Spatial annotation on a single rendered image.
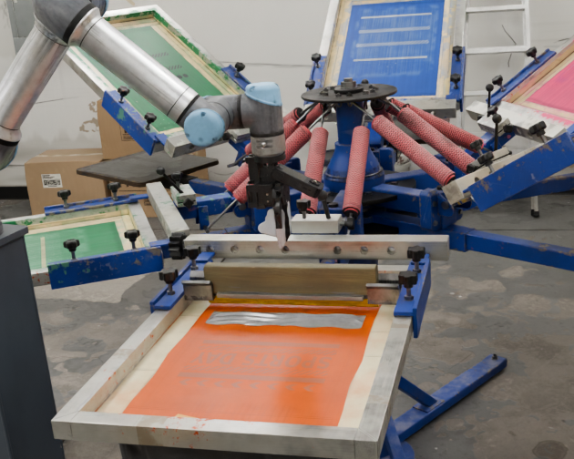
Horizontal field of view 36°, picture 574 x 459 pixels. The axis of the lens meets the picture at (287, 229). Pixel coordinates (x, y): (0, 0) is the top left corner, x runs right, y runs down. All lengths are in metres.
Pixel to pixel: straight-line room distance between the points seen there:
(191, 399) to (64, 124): 5.35
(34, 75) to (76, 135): 4.89
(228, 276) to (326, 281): 0.23
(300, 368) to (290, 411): 0.17
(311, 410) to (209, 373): 0.26
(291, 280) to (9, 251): 0.63
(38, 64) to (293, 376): 0.87
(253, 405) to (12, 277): 0.69
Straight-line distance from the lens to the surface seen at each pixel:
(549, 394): 3.63
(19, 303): 2.08
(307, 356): 1.80
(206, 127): 1.75
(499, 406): 3.53
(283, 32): 6.16
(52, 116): 6.95
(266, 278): 2.01
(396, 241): 2.17
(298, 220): 2.25
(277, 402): 1.64
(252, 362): 1.80
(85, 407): 1.67
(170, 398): 1.70
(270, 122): 1.88
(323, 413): 1.59
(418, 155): 2.51
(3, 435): 2.13
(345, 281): 1.97
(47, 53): 1.99
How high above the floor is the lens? 1.76
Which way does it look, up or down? 18 degrees down
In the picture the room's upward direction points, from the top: 5 degrees counter-clockwise
